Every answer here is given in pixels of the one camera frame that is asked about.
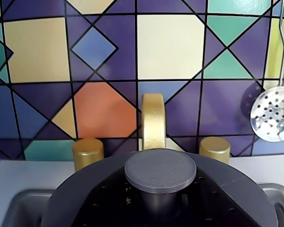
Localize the blue toy kitchen unit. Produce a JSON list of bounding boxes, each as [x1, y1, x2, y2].
[[0, 0, 284, 227]]

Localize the colourful tile backsplash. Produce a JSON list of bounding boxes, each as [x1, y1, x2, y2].
[[0, 0, 284, 162]]

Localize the gold faucet knob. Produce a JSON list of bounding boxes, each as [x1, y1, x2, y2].
[[72, 138, 105, 172], [199, 136, 231, 165]]

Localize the gray lid with knob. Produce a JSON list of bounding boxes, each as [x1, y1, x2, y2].
[[41, 148, 276, 227]]

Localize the steel skimmer spoon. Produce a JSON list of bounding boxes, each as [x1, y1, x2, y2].
[[250, 0, 284, 143]]

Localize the gold faucet spout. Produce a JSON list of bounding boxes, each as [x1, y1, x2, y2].
[[141, 93, 167, 152]]

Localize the gray sink basin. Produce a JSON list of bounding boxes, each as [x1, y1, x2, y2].
[[9, 183, 284, 227]]

